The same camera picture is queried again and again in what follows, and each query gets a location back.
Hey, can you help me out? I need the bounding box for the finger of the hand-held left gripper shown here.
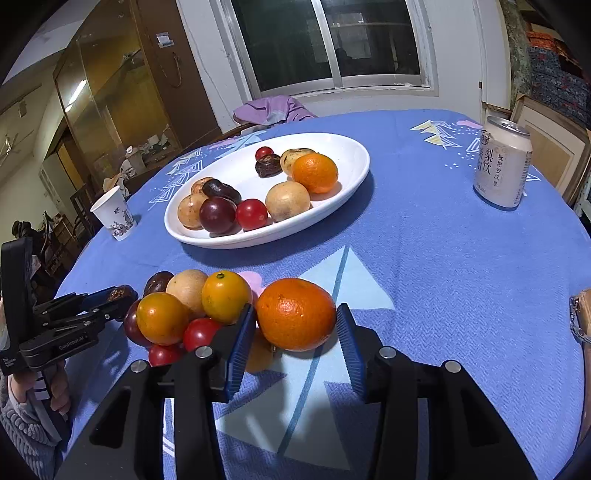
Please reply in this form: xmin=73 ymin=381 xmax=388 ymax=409
xmin=45 ymin=290 xmax=140 ymax=336
xmin=34 ymin=287 xmax=109 ymax=322

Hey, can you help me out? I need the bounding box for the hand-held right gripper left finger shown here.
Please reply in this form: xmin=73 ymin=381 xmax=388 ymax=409
xmin=55 ymin=302 xmax=257 ymax=480

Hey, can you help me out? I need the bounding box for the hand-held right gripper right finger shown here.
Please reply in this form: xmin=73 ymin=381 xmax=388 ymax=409
xmin=336 ymin=302 xmax=539 ymax=480

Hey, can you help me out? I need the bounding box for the dark purple plum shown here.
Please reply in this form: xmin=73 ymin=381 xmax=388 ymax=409
xmin=199 ymin=197 xmax=238 ymax=234
xmin=123 ymin=299 xmax=153 ymax=348

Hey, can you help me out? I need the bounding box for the yellow-orange citrus fruit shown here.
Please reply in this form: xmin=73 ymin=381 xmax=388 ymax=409
xmin=136 ymin=292 xmax=190 ymax=346
xmin=201 ymin=271 xmax=253 ymax=325

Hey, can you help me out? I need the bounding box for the large orange tangerine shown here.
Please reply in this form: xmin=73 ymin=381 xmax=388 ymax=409
xmin=255 ymin=278 xmax=338 ymax=352

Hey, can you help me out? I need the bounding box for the dark purple mangosteen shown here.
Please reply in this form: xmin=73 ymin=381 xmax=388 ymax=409
xmin=142 ymin=271 xmax=175 ymax=298

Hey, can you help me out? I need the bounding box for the large tan round fruit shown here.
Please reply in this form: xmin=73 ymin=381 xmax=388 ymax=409
xmin=165 ymin=269 xmax=209 ymax=319

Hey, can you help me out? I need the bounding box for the dark brown water chestnut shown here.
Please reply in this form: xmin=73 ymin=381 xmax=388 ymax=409
xmin=202 ymin=178 xmax=242 ymax=206
xmin=255 ymin=154 xmax=283 ymax=179

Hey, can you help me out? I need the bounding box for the white oval plate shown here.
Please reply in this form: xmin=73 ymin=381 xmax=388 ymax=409
xmin=164 ymin=132 xmax=371 ymax=250

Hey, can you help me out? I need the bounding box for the spotted tan fruit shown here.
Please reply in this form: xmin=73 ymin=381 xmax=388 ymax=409
xmin=280 ymin=148 xmax=317 ymax=176

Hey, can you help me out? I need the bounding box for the person's left forearm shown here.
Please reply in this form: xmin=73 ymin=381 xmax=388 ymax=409
xmin=0 ymin=369 xmax=70 ymax=469

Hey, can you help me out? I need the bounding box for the person's left hand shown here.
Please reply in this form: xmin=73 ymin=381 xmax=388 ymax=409
xmin=7 ymin=367 xmax=72 ymax=421

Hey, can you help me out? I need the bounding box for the dark wooden chair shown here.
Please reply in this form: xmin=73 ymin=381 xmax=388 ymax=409
xmin=11 ymin=185 xmax=100 ymax=287

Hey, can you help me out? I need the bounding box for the floral paper cup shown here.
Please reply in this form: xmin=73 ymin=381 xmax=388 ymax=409
xmin=90 ymin=185 xmax=137 ymax=241

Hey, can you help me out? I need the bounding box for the small tan round fruit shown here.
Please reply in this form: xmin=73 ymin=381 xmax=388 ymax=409
xmin=265 ymin=181 xmax=311 ymax=223

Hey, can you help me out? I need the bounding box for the wooden glass cabinet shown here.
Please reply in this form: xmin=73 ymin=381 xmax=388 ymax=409
xmin=41 ymin=0 xmax=222 ymax=199

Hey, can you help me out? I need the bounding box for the white drink can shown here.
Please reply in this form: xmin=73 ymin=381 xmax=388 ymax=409
xmin=473 ymin=115 xmax=533 ymax=210

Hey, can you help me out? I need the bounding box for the purple garment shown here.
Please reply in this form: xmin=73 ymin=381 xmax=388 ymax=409
xmin=233 ymin=96 xmax=319 ymax=126

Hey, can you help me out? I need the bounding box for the window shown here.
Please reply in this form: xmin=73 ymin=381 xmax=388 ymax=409
xmin=210 ymin=0 xmax=439 ymax=109

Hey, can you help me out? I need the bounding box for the mottled grey board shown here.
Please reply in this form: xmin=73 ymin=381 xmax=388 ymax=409
xmin=499 ymin=0 xmax=532 ymax=109

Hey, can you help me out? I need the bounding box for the stack of patterned boxes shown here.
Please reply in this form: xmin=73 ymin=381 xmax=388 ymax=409
xmin=522 ymin=0 xmax=591 ymax=134

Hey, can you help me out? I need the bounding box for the leaning picture frame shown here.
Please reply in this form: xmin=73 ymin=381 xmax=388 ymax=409
xmin=510 ymin=92 xmax=591 ymax=199

